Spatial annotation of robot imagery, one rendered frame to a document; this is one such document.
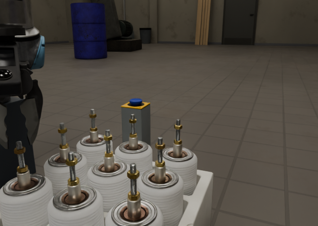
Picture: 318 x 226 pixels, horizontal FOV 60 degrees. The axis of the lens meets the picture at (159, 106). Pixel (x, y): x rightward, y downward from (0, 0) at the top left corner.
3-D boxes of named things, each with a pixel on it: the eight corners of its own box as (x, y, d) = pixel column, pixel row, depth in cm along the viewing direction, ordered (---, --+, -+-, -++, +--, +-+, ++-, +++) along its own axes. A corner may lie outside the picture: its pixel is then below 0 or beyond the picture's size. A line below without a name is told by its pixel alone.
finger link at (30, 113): (44, 132, 57) (31, 90, 54) (47, 142, 52) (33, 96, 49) (28, 136, 56) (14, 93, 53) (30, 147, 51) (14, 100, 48)
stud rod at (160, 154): (162, 171, 56) (162, 136, 54) (162, 173, 55) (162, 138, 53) (157, 170, 56) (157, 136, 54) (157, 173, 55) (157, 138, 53)
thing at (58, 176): (99, 222, 70) (95, 157, 65) (67, 245, 63) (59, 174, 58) (75, 208, 76) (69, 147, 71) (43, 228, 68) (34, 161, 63)
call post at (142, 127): (123, 195, 94) (120, 107, 85) (133, 184, 100) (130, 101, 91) (143, 199, 91) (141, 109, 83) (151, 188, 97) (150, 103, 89)
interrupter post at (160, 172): (164, 176, 57) (164, 161, 56) (167, 182, 55) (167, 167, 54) (153, 177, 57) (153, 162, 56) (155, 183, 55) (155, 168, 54)
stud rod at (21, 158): (26, 176, 54) (20, 140, 52) (27, 178, 53) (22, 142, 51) (20, 178, 53) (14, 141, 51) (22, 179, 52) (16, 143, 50)
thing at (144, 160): (121, 197, 80) (119, 139, 76) (154, 198, 80) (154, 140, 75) (114, 219, 71) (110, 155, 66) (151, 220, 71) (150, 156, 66)
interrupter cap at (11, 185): (49, 175, 58) (49, 172, 58) (40, 195, 51) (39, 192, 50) (11, 178, 57) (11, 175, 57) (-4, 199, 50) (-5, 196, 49)
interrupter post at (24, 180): (33, 182, 55) (31, 168, 54) (30, 189, 53) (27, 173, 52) (20, 183, 55) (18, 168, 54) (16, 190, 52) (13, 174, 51)
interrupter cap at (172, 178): (173, 169, 60) (173, 166, 60) (183, 187, 53) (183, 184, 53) (139, 172, 59) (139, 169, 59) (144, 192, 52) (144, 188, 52)
